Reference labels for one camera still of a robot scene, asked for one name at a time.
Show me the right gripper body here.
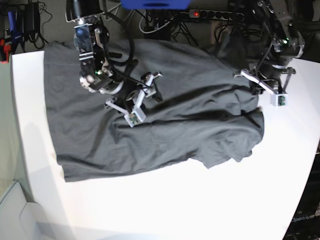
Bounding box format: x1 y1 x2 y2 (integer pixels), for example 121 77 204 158
112 79 163 113

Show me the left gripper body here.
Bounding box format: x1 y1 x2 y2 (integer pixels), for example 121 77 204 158
257 63 293 94

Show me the grey t-shirt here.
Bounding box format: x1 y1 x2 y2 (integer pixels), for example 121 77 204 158
44 39 265 182

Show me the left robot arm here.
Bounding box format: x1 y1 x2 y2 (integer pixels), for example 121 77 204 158
250 0 305 93

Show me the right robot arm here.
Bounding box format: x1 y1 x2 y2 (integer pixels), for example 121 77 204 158
65 0 163 112

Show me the blue box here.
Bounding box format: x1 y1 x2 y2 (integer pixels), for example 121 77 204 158
120 0 191 10

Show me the red clamp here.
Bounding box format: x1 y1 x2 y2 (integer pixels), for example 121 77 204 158
0 38 11 64

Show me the grey bin at table corner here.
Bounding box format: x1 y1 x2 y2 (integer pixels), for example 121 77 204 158
0 181 56 240

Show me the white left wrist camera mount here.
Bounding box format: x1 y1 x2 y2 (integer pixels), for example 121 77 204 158
232 67 296 107

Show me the black power strip red switch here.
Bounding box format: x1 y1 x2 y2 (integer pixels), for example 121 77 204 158
188 9 233 21

